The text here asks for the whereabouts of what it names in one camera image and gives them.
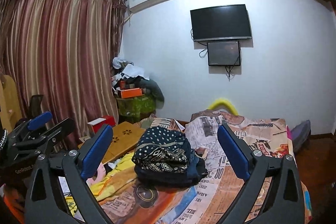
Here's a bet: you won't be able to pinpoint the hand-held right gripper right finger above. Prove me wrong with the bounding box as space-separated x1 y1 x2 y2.
217 123 306 224

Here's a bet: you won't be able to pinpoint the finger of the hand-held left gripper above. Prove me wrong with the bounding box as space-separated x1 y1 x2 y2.
16 117 76 159
10 111 53 139

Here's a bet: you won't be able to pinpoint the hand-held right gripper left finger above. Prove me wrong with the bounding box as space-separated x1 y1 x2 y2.
24 124 114 224

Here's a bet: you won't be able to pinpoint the navy patterned hooded jacket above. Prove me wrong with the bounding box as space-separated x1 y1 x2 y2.
131 126 192 170

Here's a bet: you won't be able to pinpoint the black mesh chair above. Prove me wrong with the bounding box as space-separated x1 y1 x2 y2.
28 94 45 119

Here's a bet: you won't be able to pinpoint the pink cloth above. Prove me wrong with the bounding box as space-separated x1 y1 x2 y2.
88 162 105 185

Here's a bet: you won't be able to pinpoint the yellow cloth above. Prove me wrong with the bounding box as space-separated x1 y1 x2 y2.
62 153 139 214

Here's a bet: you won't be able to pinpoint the printed blanket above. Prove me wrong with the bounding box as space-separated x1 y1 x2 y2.
87 110 313 224

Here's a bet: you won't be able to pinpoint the wooden board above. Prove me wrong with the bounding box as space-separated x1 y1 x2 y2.
0 74 23 130

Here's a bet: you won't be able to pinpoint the red and white box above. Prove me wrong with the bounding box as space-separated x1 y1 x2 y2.
87 115 116 135

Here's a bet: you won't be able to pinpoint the wooden lap desk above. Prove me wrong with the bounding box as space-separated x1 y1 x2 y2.
77 121 146 165

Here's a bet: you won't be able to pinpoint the blue jeans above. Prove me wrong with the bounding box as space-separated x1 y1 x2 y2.
134 153 209 186

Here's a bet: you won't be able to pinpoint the yellow cushion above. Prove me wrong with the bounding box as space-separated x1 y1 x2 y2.
207 98 238 114

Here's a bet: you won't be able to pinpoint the green patterned cloth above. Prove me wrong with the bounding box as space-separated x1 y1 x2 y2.
117 97 156 122

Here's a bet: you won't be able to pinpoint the striped brown curtain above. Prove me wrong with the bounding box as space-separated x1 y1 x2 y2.
0 0 126 140

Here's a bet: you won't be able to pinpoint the grey backpack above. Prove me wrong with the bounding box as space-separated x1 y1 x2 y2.
290 119 311 153

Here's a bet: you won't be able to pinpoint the orange box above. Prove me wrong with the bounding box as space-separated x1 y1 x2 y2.
119 88 143 98

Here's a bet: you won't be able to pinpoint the grey jacket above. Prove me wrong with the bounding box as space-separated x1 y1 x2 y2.
140 77 165 109

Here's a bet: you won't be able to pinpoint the white crumpled bag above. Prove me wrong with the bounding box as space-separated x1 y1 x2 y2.
112 57 150 80

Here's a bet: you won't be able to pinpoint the small black monitor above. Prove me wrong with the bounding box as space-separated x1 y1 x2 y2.
207 40 241 66

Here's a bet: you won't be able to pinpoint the large black television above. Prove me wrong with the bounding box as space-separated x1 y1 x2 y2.
190 4 253 42

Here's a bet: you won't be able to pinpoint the hanging black cable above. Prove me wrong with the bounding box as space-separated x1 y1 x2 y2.
225 65 236 81

